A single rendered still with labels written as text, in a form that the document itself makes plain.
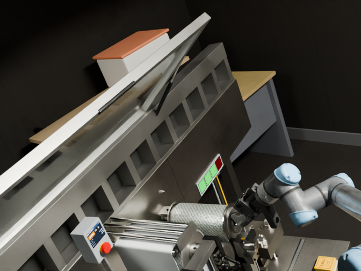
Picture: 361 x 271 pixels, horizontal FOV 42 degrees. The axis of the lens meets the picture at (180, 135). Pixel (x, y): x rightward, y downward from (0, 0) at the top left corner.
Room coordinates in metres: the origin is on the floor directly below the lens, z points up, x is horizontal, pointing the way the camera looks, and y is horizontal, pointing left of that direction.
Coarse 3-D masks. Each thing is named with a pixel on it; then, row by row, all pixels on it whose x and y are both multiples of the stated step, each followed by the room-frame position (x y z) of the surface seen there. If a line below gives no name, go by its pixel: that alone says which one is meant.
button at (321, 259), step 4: (320, 256) 1.47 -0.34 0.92; (324, 256) 1.46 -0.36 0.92; (320, 260) 1.45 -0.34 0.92; (324, 260) 1.44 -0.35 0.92; (328, 260) 1.44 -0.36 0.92; (332, 260) 1.43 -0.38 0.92; (316, 264) 1.44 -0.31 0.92; (320, 264) 1.43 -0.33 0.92; (324, 264) 1.43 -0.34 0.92; (328, 264) 1.42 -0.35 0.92; (332, 264) 1.41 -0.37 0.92; (316, 268) 1.42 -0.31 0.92; (320, 268) 1.41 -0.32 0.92; (324, 268) 1.41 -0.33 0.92; (328, 268) 1.40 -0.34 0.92; (332, 268) 1.39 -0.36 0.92
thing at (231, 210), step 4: (232, 208) 1.47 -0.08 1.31; (172, 212) 1.60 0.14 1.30; (228, 212) 1.45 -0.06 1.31; (232, 212) 1.46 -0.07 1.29; (228, 216) 1.43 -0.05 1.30; (228, 220) 1.43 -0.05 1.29; (228, 224) 1.42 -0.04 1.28; (228, 228) 1.41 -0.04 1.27; (228, 232) 1.41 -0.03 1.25; (232, 232) 1.42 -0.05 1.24; (240, 232) 1.46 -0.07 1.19; (232, 236) 1.42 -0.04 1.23
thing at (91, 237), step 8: (80, 224) 1.07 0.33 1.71; (88, 224) 1.05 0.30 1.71; (96, 224) 1.06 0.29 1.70; (72, 232) 1.05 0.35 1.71; (80, 232) 1.03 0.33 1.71; (88, 232) 1.03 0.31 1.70; (96, 232) 1.05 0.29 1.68; (104, 232) 1.06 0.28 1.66; (80, 240) 1.03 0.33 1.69; (88, 240) 1.02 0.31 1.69; (96, 240) 1.04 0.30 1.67; (104, 240) 1.06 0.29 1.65; (80, 248) 1.04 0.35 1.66; (88, 248) 1.02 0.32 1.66; (96, 248) 1.03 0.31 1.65; (104, 248) 1.03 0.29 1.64; (88, 256) 1.03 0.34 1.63; (96, 256) 1.02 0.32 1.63; (104, 256) 1.04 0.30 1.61
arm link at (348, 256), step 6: (360, 246) 0.84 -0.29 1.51; (348, 252) 0.84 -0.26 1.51; (354, 252) 0.83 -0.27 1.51; (360, 252) 0.82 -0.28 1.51; (342, 258) 0.84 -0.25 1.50; (348, 258) 0.82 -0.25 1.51; (354, 258) 0.81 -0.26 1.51; (360, 258) 0.81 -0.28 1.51; (342, 264) 0.84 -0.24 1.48; (348, 264) 0.82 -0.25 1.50; (354, 264) 0.80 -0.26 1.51; (360, 264) 0.79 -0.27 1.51; (342, 270) 0.84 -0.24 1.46; (348, 270) 0.82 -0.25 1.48; (354, 270) 0.80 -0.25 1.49; (360, 270) 0.78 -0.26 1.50
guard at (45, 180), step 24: (168, 72) 1.69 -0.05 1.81; (144, 96) 1.60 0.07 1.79; (96, 120) 1.20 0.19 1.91; (120, 120) 1.53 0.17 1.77; (72, 144) 1.14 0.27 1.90; (96, 144) 1.44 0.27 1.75; (48, 168) 1.10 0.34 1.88; (72, 168) 1.37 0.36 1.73; (24, 192) 1.05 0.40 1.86; (48, 192) 1.31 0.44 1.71; (0, 216) 1.01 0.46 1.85; (24, 216) 1.25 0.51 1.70; (0, 240) 1.19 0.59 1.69
